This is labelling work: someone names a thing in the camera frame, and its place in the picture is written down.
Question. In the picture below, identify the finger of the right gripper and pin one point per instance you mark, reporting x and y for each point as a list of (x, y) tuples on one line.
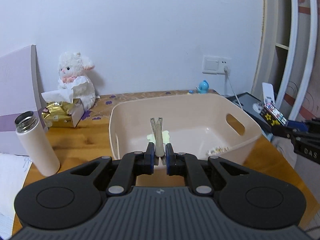
[(283, 129)]

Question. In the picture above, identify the white plush lamb toy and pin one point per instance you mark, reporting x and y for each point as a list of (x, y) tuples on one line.
[(73, 68)]

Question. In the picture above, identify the white phone stand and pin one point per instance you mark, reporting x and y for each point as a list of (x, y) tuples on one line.
[(268, 97)]

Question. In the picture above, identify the grey hair clip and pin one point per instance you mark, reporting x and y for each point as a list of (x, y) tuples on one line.
[(156, 126)]

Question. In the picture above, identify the white thermos bottle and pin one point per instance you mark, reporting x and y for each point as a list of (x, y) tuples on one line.
[(32, 136)]

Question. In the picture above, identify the gold tissue pack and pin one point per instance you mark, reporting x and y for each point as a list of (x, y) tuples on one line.
[(62, 109)]

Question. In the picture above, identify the small black patterned box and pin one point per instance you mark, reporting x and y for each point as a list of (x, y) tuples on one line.
[(272, 116)]

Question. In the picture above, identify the lavender headboard panel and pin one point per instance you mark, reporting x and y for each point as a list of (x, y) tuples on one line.
[(19, 94)]

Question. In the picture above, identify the floral fabric scrunchie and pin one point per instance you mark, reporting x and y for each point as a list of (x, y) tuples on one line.
[(217, 150)]

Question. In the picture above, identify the pink plastic storage bin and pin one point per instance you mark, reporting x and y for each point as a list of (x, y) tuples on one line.
[(196, 124)]

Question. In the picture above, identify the grey laptop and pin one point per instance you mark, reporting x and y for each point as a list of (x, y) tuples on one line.
[(250, 104)]

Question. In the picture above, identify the white framed wardrobe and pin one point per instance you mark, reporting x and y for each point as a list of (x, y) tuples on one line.
[(289, 57)]

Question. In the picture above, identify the white wall switch socket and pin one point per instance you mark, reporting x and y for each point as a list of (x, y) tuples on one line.
[(215, 64)]

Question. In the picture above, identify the blue toy figurine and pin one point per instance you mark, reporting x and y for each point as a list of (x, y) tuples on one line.
[(203, 87)]

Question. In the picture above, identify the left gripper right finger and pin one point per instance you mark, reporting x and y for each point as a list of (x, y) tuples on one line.
[(191, 169)]

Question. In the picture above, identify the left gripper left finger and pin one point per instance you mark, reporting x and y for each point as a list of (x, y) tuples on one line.
[(125, 171)]

